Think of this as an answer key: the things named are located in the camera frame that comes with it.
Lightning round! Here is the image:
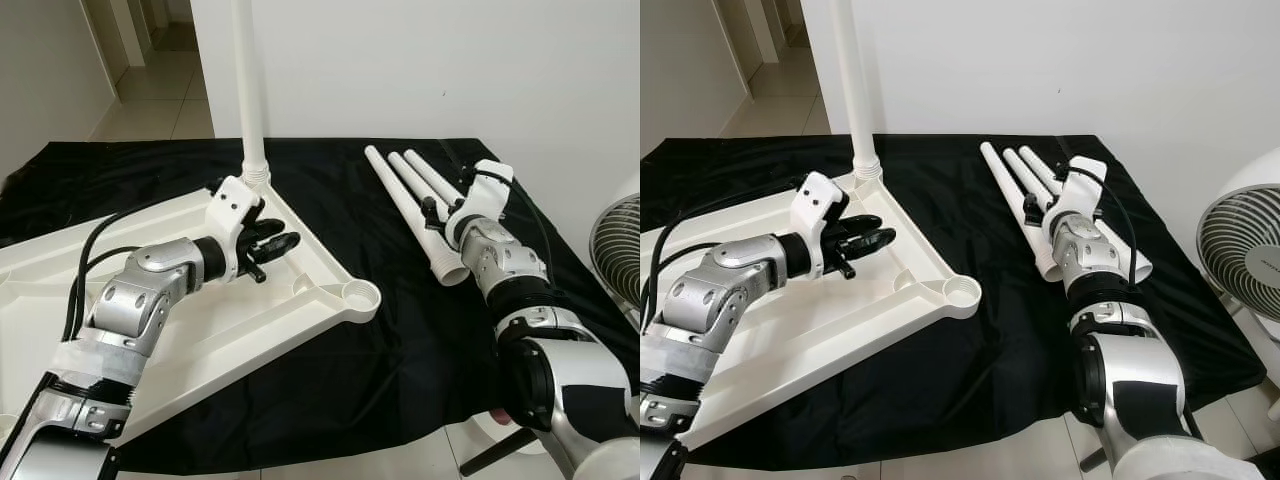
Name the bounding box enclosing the white round floor fan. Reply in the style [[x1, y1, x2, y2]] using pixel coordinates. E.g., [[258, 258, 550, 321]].
[[590, 195, 641, 326], [1197, 150, 1280, 381]]

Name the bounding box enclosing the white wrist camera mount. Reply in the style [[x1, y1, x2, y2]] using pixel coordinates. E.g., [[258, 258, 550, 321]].
[[1040, 155, 1109, 246], [790, 172, 851, 281], [445, 160, 514, 251], [205, 175, 266, 286]]

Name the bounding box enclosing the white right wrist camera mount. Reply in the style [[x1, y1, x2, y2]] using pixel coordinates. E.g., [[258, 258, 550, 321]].
[[445, 160, 514, 251], [1040, 155, 1109, 246]]

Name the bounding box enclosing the black tablecloth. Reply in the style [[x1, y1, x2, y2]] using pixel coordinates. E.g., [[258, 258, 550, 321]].
[[640, 135, 1266, 466], [0, 138, 601, 471]]

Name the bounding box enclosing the black metal table frame bar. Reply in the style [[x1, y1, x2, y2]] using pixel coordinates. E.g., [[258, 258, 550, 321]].
[[458, 428, 513, 477]]

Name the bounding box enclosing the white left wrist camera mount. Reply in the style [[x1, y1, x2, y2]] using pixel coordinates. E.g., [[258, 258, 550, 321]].
[[790, 172, 851, 281], [205, 175, 266, 286]]

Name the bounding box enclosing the white plastic children table top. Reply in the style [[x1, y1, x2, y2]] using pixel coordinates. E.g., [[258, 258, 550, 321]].
[[0, 175, 383, 446], [640, 172, 984, 451]]

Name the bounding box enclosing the black left gripper power cable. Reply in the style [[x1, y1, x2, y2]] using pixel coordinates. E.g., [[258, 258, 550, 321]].
[[640, 242, 706, 331], [65, 245, 146, 341]]

